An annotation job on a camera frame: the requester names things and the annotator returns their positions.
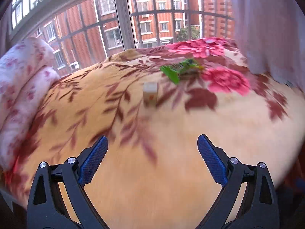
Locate folded white red floral quilt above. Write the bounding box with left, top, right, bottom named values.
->
left=1, top=37, right=60, bottom=171

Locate green snack wrapper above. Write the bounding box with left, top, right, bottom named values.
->
left=160, top=58, right=204, bottom=84

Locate white sheer curtain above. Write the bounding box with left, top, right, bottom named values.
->
left=231, top=0, right=304, bottom=90

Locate grey window frame with bars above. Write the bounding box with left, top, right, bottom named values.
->
left=2, top=0, right=235, bottom=76

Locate small white beige carton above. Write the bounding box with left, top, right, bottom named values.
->
left=143, top=82, right=158, bottom=106

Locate yellow floral fleece blanket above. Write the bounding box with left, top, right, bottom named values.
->
left=3, top=40, right=304, bottom=228

